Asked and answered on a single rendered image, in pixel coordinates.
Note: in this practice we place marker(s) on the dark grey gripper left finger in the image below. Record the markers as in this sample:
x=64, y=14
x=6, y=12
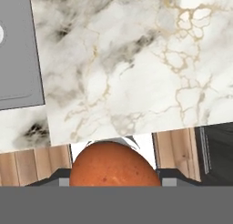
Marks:
x=62, y=178

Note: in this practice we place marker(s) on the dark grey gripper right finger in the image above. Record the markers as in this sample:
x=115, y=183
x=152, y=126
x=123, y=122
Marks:
x=170, y=177

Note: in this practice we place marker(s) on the brown egg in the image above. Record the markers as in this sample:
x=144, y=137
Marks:
x=113, y=167

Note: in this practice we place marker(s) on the grey steel sink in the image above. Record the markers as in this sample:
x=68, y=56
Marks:
x=18, y=57

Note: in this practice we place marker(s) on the light wood cupboard door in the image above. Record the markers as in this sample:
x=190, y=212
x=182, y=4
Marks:
x=27, y=167
x=177, y=150

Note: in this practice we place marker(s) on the black dishwasher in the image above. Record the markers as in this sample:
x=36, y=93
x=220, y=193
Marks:
x=220, y=154

